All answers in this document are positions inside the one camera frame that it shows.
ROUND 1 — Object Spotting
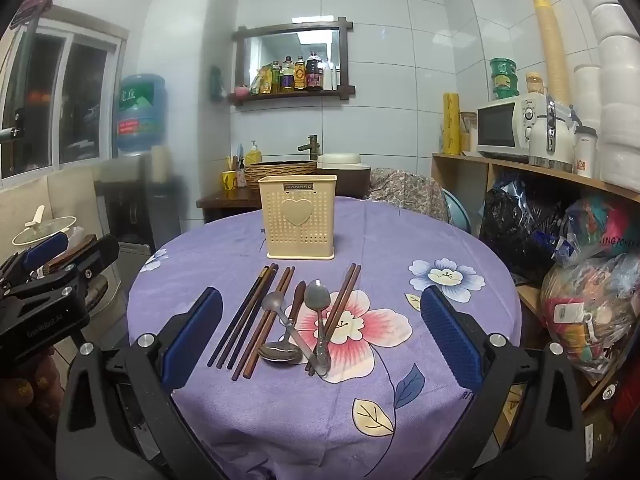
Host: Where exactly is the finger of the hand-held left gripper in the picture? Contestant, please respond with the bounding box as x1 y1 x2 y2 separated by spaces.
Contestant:
37 235 121 285
0 232 70 288

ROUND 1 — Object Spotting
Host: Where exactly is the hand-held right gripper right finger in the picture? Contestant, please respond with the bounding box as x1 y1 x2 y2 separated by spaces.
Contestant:
420 286 586 480

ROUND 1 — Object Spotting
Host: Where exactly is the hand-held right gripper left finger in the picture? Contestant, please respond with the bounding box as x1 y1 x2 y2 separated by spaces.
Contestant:
55 287 223 480

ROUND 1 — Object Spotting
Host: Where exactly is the dark chopstick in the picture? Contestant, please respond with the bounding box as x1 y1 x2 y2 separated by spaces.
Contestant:
207 263 271 367
226 265 281 370
216 263 278 369

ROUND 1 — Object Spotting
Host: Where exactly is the wooden handled metal spoon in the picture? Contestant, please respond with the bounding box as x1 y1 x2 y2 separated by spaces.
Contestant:
257 281 307 364

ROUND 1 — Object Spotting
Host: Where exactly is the beige perforated cutlery holder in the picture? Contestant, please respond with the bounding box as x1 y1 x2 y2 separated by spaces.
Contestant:
257 175 338 263

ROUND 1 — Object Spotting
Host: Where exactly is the person's left hand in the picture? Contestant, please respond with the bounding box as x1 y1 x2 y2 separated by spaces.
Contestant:
0 347 68 428

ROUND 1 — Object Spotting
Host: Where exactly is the glass pot lid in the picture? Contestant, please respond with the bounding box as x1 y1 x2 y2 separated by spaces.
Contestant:
11 205 78 247

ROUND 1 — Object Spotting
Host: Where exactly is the dark water dispenser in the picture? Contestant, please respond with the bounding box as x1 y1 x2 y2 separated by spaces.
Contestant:
97 177 183 250

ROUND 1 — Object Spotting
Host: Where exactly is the purple floral tablecloth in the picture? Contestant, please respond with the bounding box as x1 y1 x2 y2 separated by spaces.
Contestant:
126 195 523 480

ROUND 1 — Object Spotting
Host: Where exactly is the teal plastic basin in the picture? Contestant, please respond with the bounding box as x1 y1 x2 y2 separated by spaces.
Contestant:
442 190 471 233

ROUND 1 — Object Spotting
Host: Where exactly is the black plastic bag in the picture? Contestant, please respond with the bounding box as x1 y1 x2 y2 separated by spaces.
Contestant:
479 172 566 283

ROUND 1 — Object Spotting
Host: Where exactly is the dark wooden counter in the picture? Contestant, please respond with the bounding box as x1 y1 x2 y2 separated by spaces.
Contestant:
196 187 263 223

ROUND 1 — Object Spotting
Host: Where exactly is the large clear bag of packets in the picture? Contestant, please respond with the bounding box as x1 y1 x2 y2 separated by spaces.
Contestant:
540 252 640 381

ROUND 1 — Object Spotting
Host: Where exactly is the blue water jug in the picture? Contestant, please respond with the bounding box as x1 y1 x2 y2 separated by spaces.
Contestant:
116 74 167 157

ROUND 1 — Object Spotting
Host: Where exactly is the floral patterned cloth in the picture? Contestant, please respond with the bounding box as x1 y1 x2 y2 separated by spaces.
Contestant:
367 167 453 225

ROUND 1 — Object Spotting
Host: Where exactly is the sliding window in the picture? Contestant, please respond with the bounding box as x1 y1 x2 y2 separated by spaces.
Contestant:
0 7 126 181

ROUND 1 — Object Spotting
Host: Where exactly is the wooden shelf unit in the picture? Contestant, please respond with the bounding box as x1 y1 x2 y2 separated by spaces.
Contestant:
431 152 640 411

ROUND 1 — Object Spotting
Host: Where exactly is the wicker basket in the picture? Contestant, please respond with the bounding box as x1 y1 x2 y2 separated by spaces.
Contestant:
244 160 319 190

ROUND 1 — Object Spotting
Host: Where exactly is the clear bag of colourful items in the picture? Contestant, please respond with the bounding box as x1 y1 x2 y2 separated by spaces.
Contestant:
552 195 640 266

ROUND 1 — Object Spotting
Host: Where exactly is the glass jar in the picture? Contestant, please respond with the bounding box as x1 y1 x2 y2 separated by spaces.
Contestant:
460 111 479 153

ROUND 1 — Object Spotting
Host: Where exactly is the brown pot with beige lid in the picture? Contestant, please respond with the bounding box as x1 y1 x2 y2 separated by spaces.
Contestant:
316 152 372 198

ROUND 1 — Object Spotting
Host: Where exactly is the yellow plastic bag roll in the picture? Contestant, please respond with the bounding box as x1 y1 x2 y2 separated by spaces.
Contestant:
441 92 462 156

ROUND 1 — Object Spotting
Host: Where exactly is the white microwave oven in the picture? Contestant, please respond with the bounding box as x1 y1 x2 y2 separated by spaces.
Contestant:
476 94 551 162

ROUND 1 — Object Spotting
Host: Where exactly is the white electric kettle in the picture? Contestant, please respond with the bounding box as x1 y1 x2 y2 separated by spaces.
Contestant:
528 100 576 173

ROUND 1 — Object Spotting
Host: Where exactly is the white tumbler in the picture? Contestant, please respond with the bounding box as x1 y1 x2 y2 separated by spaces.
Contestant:
574 126 598 178

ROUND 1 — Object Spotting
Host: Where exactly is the bronze faucet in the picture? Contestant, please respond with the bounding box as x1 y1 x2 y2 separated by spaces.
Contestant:
298 134 321 162

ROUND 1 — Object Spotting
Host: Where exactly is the yellow seasoning packet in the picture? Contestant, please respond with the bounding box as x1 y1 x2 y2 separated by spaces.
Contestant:
251 65 273 96

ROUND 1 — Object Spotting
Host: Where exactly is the wooden framed mirror shelf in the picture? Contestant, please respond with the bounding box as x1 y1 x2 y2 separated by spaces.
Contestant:
231 16 357 107

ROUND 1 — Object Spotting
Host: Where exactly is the dark soy sauce bottle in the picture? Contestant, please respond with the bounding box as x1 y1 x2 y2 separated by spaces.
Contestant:
305 51 324 92

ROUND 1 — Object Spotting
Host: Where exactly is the stack of white foam bowls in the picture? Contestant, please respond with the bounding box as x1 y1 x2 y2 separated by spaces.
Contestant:
570 0 640 191

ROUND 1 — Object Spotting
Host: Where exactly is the stack of yellow paper cups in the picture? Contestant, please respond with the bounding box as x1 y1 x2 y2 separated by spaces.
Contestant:
531 0 571 106

